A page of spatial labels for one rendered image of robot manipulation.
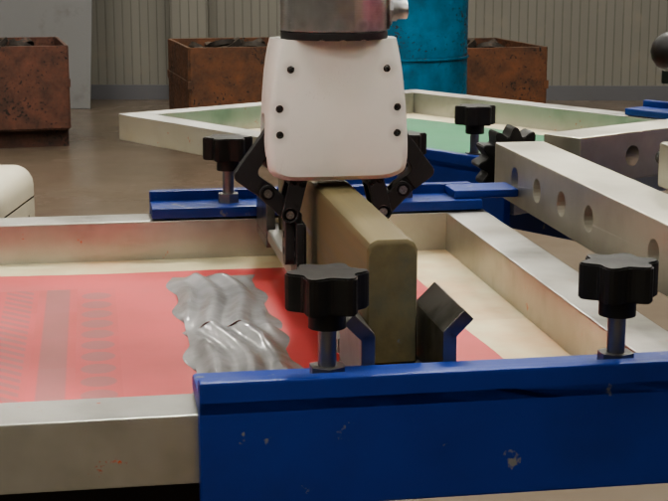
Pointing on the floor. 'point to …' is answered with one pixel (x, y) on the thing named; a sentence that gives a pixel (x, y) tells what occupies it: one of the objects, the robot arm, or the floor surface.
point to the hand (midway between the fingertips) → (334, 247)
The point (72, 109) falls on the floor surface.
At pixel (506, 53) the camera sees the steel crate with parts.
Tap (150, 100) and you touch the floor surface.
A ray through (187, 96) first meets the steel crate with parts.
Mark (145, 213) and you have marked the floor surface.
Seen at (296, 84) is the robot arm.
